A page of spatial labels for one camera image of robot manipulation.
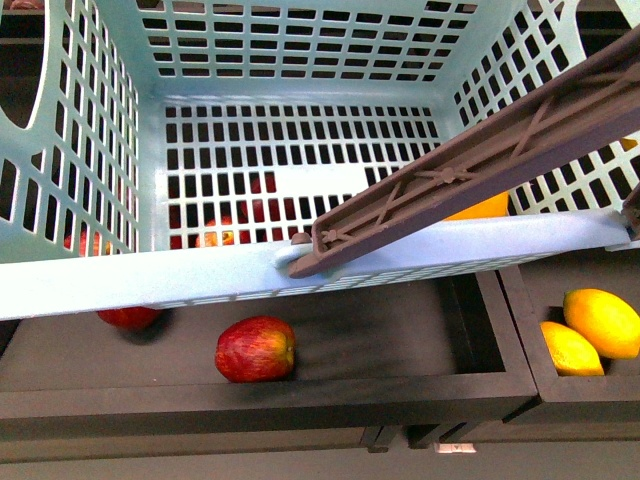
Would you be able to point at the light blue plastic basket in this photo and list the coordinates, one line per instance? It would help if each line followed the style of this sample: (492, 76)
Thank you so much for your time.
(165, 153)

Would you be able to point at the yellow lemon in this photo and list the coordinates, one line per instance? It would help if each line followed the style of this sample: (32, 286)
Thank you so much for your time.
(605, 320)
(570, 352)
(496, 206)

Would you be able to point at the black apple display tray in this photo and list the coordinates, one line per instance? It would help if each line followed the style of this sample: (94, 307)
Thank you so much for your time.
(413, 352)

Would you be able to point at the black fruit display tray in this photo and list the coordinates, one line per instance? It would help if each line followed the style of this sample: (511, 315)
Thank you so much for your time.
(535, 292)

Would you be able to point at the red apple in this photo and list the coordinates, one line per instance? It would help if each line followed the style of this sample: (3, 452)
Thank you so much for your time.
(131, 318)
(256, 349)

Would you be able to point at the brown basket handle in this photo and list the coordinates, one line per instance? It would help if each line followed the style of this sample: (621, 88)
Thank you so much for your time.
(585, 108)

